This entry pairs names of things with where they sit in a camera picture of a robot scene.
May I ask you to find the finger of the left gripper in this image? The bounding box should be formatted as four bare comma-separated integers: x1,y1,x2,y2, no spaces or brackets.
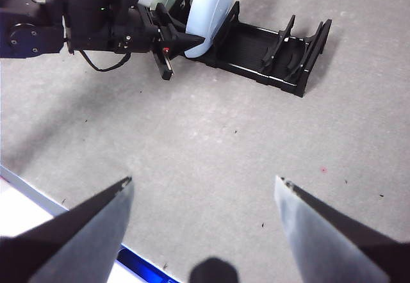
161,26,206,58
156,3,187,33

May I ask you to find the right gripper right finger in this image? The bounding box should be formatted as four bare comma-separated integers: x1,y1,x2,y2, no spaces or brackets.
274,175,410,283

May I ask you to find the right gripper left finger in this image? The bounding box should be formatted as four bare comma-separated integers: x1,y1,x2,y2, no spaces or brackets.
0,175,135,283

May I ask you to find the blue plate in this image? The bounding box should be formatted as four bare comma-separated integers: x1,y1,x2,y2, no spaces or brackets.
184,0,240,60

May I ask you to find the black plate rack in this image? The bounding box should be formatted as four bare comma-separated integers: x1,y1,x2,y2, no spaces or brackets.
166,0,333,98

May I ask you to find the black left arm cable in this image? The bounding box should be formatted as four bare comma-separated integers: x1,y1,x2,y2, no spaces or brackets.
78,49,132,72

